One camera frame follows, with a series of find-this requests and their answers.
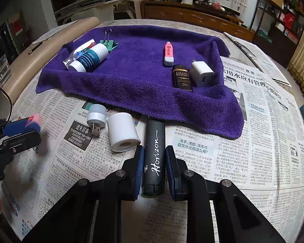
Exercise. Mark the large newspaper spread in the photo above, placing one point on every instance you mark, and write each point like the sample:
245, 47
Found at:
73, 162

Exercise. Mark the black pen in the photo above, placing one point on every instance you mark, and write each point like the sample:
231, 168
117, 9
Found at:
35, 48

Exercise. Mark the pink highlighter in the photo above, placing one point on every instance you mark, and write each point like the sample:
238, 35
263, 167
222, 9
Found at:
168, 53

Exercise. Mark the small orange and blue jar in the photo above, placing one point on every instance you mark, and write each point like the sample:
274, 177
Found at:
34, 121

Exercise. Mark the white paper booklet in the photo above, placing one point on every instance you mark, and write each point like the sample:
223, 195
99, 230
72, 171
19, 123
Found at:
67, 26

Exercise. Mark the long black box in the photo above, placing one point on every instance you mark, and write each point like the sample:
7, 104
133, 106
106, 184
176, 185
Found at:
153, 157

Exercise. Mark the grey folded table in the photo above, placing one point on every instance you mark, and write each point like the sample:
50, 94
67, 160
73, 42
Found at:
96, 1

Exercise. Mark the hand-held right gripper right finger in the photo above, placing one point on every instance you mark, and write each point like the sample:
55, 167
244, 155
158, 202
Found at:
171, 172

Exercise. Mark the folded newspaper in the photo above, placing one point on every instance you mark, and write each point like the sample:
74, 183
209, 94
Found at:
258, 58

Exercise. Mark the black and gold box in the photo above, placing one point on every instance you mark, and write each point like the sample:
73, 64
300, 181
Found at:
182, 79

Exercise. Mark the newspaper sheet with bold headline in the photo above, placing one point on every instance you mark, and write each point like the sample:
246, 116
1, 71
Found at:
263, 131

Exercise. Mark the purple towel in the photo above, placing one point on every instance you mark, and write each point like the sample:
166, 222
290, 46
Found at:
141, 76

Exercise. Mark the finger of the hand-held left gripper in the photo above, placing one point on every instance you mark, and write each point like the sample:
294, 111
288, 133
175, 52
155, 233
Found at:
14, 128
22, 141

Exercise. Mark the white charger plug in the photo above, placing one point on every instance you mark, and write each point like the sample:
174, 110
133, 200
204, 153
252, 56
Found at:
200, 72

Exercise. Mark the white and blue bottle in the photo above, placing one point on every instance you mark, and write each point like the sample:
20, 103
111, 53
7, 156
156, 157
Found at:
91, 57

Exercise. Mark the dark shelf unit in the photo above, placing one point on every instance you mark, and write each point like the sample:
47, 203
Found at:
278, 30

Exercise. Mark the white usb night light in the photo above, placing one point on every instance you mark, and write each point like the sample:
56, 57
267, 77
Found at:
96, 114

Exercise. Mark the green binder clip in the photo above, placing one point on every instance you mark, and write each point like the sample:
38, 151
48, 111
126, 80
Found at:
109, 45

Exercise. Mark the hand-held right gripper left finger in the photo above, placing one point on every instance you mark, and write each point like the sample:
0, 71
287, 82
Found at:
139, 172

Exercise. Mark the beige side table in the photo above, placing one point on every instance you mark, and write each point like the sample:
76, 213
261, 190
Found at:
53, 38

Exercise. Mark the clear plastic bottle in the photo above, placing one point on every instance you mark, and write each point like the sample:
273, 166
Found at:
77, 53

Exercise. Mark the wooden tv cabinet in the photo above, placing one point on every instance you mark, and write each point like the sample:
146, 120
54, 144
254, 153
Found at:
192, 17

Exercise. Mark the white tape roll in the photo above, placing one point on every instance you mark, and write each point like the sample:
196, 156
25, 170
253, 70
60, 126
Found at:
120, 129

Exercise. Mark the clear drinking glass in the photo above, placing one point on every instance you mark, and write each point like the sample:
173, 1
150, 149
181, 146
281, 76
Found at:
0, 68

